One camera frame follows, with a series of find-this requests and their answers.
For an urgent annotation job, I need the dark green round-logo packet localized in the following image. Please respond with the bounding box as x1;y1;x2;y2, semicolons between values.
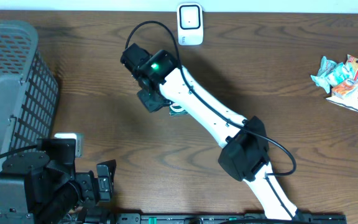
169;103;188;116

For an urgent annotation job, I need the teal wet wipes pack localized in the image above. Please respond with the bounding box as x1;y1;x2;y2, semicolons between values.
310;56;337;93

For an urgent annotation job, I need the small teal tissue pack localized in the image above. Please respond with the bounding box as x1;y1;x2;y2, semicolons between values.
325;63;354;86

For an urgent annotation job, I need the orange tissue pack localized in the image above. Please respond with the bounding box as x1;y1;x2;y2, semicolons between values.
332;78;358;99

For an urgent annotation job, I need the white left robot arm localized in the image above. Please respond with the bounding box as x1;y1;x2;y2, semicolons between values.
0;139;116;224

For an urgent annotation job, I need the white barcode scanner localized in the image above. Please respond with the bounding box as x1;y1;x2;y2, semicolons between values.
177;2;204;45

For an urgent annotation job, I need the dark grey plastic basket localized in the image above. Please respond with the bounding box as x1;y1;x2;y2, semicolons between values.
0;20;60;171

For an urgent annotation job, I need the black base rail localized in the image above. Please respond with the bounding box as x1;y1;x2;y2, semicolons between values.
115;213;347;224

